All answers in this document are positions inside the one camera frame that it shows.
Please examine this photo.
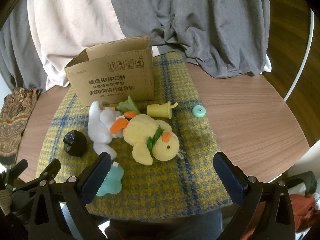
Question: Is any green dinosaur toy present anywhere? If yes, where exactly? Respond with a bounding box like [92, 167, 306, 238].
[116, 96, 140, 114]

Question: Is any teal ring toy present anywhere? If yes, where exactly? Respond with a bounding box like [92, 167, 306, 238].
[192, 105, 206, 118]

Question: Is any yellow toy cup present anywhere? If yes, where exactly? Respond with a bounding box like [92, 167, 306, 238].
[146, 101, 178, 119]

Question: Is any red orange cloth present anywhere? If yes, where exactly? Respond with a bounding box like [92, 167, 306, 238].
[290, 194, 319, 233]

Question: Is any brown paisley cloth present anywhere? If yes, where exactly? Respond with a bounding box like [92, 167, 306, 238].
[1, 87, 41, 168]

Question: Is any teal flower plush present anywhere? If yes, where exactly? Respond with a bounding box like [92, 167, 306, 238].
[96, 161, 124, 197]

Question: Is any brown cardboard box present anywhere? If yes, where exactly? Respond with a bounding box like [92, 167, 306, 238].
[65, 36, 154, 106]

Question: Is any white bunny plush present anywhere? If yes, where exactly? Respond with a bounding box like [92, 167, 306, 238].
[88, 101, 123, 160]

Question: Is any white curved pipe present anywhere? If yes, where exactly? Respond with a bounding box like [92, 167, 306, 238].
[283, 8, 315, 102]

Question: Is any yellow duck plush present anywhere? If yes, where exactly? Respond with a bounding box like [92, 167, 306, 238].
[110, 111, 180, 165]

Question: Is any yellow blue plaid mat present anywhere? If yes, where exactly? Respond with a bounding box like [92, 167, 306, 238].
[36, 52, 232, 221]

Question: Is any grey curtain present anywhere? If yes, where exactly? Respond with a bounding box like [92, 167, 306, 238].
[1, 0, 272, 91]

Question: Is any black round pouch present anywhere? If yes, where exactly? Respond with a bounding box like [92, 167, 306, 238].
[63, 130, 87, 157]

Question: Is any pale pink curtain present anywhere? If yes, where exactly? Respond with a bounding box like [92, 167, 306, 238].
[27, 0, 161, 90]

